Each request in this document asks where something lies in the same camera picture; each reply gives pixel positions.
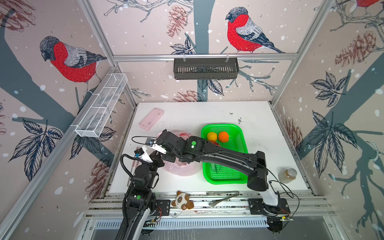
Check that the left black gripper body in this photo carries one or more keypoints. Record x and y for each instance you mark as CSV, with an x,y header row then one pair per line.
x,y
152,169

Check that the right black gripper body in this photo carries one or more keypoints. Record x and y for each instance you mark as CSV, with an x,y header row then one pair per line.
x,y
171,156

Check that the pink plastic bag with fruit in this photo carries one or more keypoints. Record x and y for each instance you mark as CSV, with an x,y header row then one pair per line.
x,y
183,169

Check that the yellow fruit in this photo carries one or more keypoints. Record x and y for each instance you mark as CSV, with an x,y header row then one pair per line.
x,y
212,137

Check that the green plastic basket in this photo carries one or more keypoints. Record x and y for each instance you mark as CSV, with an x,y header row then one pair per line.
x,y
219,175

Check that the orange fruit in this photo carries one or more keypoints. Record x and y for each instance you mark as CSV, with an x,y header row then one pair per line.
x,y
223,137

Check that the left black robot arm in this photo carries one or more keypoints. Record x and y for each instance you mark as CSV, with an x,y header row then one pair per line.
x,y
139,201

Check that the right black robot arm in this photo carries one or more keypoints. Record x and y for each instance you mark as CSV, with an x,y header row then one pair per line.
x,y
196,149

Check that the pink rectangular lid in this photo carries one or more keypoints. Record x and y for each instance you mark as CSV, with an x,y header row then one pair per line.
x,y
151,119

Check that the panda plush toy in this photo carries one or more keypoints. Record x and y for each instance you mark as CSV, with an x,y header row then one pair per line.
x,y
182,201

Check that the small glass jar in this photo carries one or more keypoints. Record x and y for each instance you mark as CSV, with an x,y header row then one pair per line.
x,y
288,175

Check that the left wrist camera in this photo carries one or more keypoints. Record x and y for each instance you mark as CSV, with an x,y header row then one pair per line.
x,y
141,154

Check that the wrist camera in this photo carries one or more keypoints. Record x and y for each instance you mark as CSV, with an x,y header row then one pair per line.
x,y
152,143
141,154

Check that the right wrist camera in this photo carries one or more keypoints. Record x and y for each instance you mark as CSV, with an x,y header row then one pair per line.
x,y
152,143

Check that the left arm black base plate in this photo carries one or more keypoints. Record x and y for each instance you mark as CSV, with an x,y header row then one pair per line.
x,y
162,208

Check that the metal tongs on rail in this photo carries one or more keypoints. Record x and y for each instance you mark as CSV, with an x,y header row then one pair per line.
x,y
227,195

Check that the white wire mesh shelf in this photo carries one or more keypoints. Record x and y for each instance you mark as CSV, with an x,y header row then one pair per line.
x,y
99,112

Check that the black hanging wall basket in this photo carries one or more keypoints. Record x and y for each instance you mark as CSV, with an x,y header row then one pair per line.
x,y
206,68

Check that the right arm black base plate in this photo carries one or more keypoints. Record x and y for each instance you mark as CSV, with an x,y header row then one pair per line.
x,y
258,207

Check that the aluminium horizontal frame bar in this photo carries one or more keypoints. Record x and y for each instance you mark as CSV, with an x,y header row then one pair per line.
x,y
166,58

